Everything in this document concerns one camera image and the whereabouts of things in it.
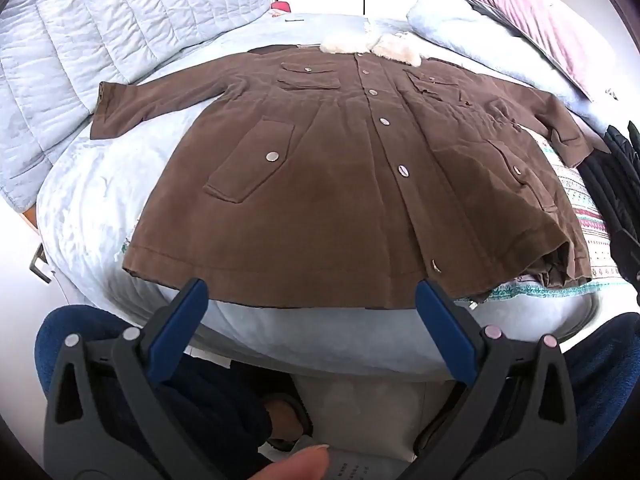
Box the light blue pillow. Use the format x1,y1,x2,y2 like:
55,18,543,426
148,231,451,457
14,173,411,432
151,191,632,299
406,0,610,132

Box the brown coat with fur collar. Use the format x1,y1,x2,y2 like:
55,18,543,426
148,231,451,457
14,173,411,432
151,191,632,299
90,30,599,311

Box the bed with light blue sheet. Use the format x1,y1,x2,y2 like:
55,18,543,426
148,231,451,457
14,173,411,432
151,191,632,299
35,12,621,377

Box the pink pillow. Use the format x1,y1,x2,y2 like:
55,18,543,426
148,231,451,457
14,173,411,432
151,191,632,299
422,0,619,104

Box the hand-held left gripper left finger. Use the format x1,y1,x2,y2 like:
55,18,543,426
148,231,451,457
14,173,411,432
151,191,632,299
42,277,237,480

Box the quilted light blue headboard cover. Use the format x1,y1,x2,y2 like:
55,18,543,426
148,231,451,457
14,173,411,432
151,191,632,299
0,0,274,216

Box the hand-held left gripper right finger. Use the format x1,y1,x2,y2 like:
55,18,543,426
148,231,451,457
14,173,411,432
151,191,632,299
399,277,580,480

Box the person's left hand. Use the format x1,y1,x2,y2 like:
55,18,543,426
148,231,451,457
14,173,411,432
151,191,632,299
249,444,331,480

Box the person's foot in sandal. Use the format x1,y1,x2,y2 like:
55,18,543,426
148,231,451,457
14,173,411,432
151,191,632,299
259,392,314,453

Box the black garment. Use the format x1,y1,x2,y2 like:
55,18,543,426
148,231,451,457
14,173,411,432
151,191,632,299
577,120,640,307

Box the person's right leg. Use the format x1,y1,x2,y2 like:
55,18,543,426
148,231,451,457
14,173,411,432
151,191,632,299
562,312,640,463

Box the patterned knit blanket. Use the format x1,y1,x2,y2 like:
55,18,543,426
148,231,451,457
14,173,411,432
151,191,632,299
470,130,627,307

